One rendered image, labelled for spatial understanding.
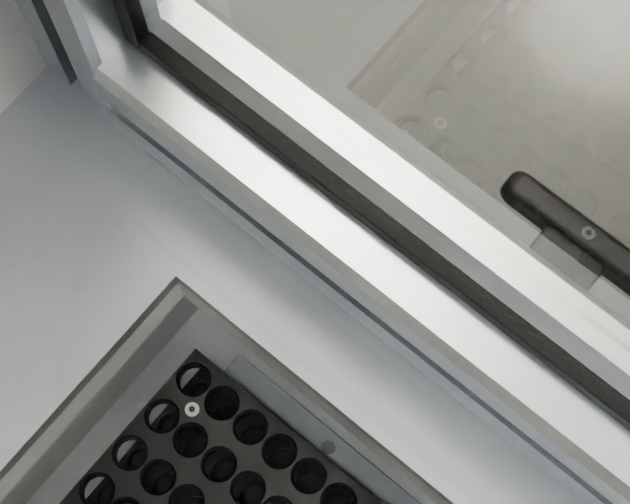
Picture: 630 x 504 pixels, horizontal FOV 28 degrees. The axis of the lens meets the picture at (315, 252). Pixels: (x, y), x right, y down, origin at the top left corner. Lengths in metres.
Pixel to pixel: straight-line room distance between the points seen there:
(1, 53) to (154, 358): 0.16
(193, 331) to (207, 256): 0.11
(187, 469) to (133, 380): 0.08
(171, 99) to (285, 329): 0.09
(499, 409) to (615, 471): 0.04
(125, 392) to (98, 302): 0.11
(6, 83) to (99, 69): 0.05
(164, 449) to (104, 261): 0.08
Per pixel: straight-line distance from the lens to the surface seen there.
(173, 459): 0.48
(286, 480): 0.47
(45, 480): 0.55
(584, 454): 0.39
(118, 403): 0.55
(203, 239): 0.45
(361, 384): 0.43
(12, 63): 0.46
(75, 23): 0.40
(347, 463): 0.52
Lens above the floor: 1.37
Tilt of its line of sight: 72 degrees down
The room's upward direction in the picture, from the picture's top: 2 degrees counter-clockwise
